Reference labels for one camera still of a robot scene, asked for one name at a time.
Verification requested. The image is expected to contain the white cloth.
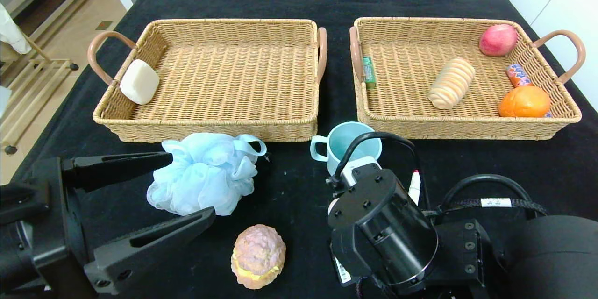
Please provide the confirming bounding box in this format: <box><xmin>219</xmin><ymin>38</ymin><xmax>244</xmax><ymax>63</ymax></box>
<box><xmin>0</xmin><ymin>2</ymin><xmax>32</xmax><ymax>55</ymax></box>

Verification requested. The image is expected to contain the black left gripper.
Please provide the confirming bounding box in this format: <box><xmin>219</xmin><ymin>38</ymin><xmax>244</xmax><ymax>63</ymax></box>
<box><xmin>0</xmin><ymin>151</ymin><xmax>216</xmax><ymax>299</ymax></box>

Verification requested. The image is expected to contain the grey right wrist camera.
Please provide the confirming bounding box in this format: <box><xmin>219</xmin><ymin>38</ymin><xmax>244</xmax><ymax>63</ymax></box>
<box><xmin>340</xmin><ymin>156</ymin><xmax>382</xmax><ymax>186</ymax></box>

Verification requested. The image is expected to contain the black right camera cable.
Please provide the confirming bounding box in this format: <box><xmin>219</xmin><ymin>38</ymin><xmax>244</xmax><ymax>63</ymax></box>
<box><xmin>326</xmin><ymin>131</ymin><xmax>423</xmax><ymax>211</ymax></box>

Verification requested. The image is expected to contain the wicker basket holding food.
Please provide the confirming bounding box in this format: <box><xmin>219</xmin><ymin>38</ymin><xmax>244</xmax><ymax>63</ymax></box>
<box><xmin>349</xmin><ymin>17</ymin><xmax>586</xmax><ymax>141</ymax></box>

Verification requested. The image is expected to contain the wicker basket holding soap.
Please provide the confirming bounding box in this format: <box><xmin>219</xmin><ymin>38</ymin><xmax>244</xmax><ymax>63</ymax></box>
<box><xmin>87</xmin><ymin>18</ymin><xmax>328</xmax><ymax>143</ymax></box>

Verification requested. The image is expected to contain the braided right arm cable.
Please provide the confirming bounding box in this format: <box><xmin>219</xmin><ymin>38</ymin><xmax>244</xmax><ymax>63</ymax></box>
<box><xmin>423</xmin><ymin>174</ymin><xmax>548</xmax><ymax>219</ymax></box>

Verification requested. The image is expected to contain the light blue mesh bath pouf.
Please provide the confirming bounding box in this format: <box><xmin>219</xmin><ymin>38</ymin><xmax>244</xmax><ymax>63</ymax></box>
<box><xmin>146</xmin><ymin>132</ymin><xmax>268</xmax><ymax>216</ymax></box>

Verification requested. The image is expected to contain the red apple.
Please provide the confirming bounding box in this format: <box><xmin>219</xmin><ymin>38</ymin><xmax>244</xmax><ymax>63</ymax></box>
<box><xmin>479</xmin><ymin>24</ymin><xmax>519</xmax><ymax>57</ymax></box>

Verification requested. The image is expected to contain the orange red snack stick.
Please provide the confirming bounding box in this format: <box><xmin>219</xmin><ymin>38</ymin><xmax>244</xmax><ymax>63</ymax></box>
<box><xmin>506</xmin><ymin>63</ymin><xmax>554</xmax><ymax>118</ymax></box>

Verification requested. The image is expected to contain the orange fruit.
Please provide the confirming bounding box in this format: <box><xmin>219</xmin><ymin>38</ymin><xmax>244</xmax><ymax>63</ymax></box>
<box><xmin>498</xmin><ymin>85</ymin><xmax>552</xmax><ymax>118</ymax></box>

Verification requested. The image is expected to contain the wooden rolling rack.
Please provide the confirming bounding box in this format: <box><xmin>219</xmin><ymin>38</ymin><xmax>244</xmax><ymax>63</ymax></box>
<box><xmin>0</xmin><ymin>33</ymin><xmax>80</xmax><ymax>156</ymax></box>

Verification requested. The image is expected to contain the striped spiral bread roll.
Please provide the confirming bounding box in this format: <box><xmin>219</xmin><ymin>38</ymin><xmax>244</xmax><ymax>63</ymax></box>
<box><xmin>428</xmin><ymin>57</ymin><xmax>476</xmax><ymax>110</ymax></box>

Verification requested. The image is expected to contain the light blue plastic mug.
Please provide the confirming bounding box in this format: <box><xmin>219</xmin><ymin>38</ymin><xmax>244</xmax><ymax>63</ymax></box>
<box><xmin>310</xmin><ymin>121</ymin><xmax>383</xmax><ymax>176</ymax></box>

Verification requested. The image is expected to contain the green candy pack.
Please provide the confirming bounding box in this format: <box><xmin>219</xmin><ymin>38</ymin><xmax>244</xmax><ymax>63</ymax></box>
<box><xmin>363</xmin><ymin>56</ymin><xmax>377</xmax><ymax>89</ymax></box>

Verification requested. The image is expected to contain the white soap bar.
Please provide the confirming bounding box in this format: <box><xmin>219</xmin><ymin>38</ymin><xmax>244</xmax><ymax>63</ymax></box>
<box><xmin>120</xmin><ymin>59</ymin><xmax>160</xmax><ymax>105</ymax></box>

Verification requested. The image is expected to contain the black tablecloth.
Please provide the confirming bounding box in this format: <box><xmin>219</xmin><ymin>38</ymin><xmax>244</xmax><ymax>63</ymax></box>
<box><xmin>0</xmin><ymin>0</ymin><xmax>598</xmax><ymax>299</ymax></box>

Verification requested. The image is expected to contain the white marker with pink cap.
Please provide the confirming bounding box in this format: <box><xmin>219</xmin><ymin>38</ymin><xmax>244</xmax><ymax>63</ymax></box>
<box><xmin>408</xmin><ymin>169</ymin><xmax>421</xmax><ymax>206</ymax></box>

